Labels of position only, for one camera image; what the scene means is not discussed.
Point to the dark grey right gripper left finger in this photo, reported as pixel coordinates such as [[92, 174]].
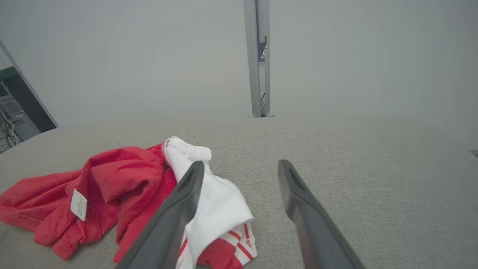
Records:
[[164, 231]]

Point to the grey metal frame leg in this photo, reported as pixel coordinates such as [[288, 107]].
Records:
[[33, 97]]

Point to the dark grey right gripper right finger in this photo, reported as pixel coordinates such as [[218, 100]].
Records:
[[317, 239]]

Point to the red shorts with white waistband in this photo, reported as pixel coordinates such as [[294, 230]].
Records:
[[123, 179]]

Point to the grey metal partition post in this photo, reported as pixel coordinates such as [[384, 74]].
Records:
[[255, 59]]

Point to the red Bulls basketball jersey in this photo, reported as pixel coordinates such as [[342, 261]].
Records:
[[239, 243]]

